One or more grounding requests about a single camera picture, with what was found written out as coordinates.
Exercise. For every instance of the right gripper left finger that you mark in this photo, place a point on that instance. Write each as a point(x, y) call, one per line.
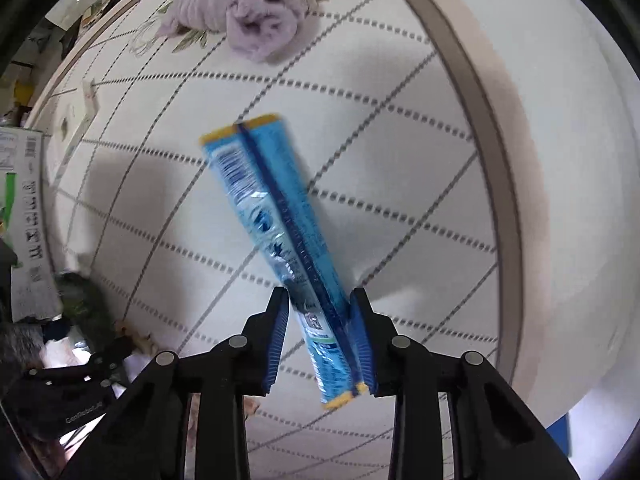
point(143, 435)

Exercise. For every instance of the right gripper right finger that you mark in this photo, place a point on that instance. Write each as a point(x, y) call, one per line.
point(494, 433)

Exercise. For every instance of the green snack bag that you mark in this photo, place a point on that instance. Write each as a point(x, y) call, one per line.
point(84, 304)

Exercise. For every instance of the blue long snack pack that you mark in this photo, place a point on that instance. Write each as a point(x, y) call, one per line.
point(285, 239)

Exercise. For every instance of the cardboard box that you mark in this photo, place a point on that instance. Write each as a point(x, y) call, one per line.
point(33, 291)

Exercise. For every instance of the purple towel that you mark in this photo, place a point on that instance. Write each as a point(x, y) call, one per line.
point(255, 29)

